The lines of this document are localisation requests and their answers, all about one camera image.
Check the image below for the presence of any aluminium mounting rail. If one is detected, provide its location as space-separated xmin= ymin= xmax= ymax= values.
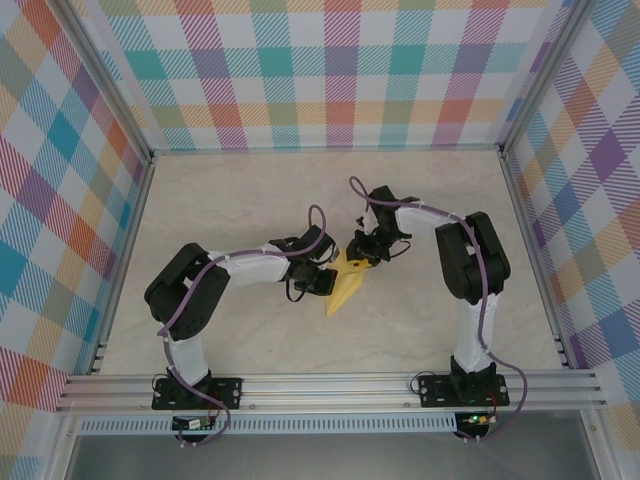
xmin=54 ymin=368 xmax=609 ymax=415

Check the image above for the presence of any slotted grey cable tray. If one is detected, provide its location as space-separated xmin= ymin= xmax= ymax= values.
xmin=78 ymin=412 xmax=459 ymax=436

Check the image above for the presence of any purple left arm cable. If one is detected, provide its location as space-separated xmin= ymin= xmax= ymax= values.
xmin=158 ymin=204 xmax=329 ymax=448

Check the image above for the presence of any aluminium side rail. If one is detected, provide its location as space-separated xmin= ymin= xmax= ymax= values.
xmin=499 ymin=147 xmax=574 ymax=370
xmin=87 ymin=154 xmax=157 ymax=376

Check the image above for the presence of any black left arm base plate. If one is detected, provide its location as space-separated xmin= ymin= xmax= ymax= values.
xmin=152 ymin=377 xmax=245 ymax=412

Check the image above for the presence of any aluminium frame leg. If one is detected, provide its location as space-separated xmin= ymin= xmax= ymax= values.
xmin=45 ymin=413 xmax=84 ymax=480
xmin=579 ymin=410 xmax=617 ymax=480

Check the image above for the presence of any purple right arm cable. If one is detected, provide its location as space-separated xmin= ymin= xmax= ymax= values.
xmin=348 ymin=175 xmax=530 ymax=444

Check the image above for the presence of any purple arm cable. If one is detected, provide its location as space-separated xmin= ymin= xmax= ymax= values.
xmin=348 ymin=175 xmax=530 ymax=444
xmin=158 ymin=204 xmax=329 ymax=448

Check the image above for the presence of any thin black right gripper cable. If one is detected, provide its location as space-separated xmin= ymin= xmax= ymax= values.
xmin=388 ymin=233 xmax=414 ymax=259

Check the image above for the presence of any thin aluminium cross rail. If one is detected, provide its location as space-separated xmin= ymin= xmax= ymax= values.
xmin=149 ymin=143 xmax=504 ymax=157

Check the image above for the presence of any aluminium frame post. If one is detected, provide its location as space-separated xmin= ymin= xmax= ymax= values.
xmin=57 ymin=0 xmax=155 ymax=164
xmin=498 ymin=0 xmax=596 ymax=159

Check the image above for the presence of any yellow paper sheet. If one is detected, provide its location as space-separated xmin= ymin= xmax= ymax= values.
xmin=324 ymin=252 xmax=376 ymax=319

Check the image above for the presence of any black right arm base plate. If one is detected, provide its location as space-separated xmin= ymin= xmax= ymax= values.
xmin=418 ymin=373 xmax=510 ymax=409

